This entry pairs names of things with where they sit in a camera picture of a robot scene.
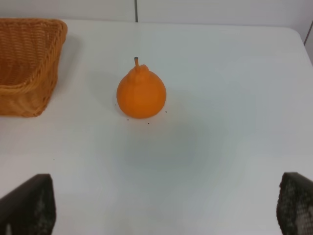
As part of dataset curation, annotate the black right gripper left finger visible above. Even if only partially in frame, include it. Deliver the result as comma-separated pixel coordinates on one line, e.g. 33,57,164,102
0,174,57,235

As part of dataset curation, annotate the orange wicker basket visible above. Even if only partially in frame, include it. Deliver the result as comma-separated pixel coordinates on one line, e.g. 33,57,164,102
0,18,67,118

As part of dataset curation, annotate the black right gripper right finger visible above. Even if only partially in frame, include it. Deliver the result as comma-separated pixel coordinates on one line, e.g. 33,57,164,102
276,172,313,235

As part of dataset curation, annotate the orange with stem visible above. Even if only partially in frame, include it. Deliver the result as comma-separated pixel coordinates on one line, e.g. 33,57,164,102
116,57,167,119

